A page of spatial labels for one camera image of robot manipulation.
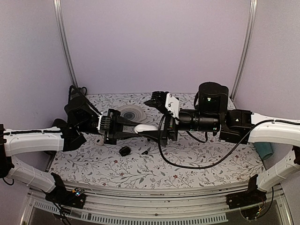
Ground white oval earbud case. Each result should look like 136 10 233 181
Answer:
134 124 158 134

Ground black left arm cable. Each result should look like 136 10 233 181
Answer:
68 85 104 117

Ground white earbud case small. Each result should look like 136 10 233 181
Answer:
95 139 104 146

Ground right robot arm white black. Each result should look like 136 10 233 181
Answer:
135 82 300 204

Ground aluminium front rail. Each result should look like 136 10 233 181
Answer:
20 181 296 225

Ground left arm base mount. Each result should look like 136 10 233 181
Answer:
45 172 86 209

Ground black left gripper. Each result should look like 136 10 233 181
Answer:
78 109 143 145

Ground grey swirl ceramic plate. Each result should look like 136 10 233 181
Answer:
117 105 147 123

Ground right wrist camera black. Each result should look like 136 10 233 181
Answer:
150 91 180 118

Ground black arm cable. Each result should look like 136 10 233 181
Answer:
68 85 104 117
157 114 275 170

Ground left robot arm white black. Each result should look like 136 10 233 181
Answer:
0 97 141 203

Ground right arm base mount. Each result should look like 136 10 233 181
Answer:
226 174 267 220

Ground left aluminium frame post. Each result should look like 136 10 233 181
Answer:
53 0 78 87

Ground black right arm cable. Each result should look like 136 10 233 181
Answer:
157 114 275 170

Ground aluminium frame post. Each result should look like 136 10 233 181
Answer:
230 0 258 102
53 0 78 87

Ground grey mug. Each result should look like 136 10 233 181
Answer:
70 87 87 99

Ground teal cup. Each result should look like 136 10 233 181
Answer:
254 142 273 160

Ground right aluminium frame post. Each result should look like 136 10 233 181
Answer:
230 0 258 102

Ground black open earbud case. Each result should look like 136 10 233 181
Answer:
119 146 131 157

